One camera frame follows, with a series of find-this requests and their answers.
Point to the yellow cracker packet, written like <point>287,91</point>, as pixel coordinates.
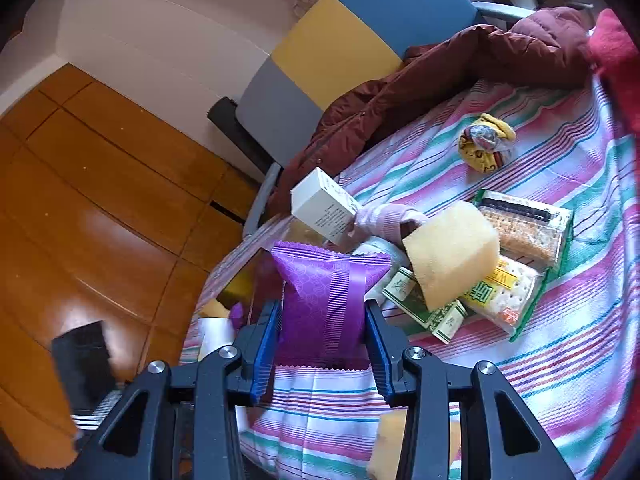
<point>508,296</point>

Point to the pink rolled sock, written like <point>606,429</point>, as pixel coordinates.
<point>391,222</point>

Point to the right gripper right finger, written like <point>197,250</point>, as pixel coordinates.
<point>500,436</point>

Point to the gold metal tin box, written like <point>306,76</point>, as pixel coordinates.
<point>252,283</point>

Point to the purple snack packet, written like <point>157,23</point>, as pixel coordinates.
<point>236,316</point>
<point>322,305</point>

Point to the striped bed sheet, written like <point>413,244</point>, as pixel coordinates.
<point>569,351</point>

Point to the green-edged cracker packet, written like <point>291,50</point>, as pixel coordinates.
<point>528,229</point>

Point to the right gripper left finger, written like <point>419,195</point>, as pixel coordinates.
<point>180,422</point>

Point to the white tall carton box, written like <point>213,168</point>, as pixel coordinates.
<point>324,206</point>

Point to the small tan sponge piece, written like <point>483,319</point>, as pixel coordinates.
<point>298,232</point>

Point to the green tea box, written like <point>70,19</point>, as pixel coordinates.
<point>405,293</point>

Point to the maroon puffer jacket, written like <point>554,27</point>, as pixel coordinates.
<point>548,49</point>

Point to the red fleece blanket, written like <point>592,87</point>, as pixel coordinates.
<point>616,58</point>

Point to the yellow sponge block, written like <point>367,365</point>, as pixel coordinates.
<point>385,457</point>
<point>451,252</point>

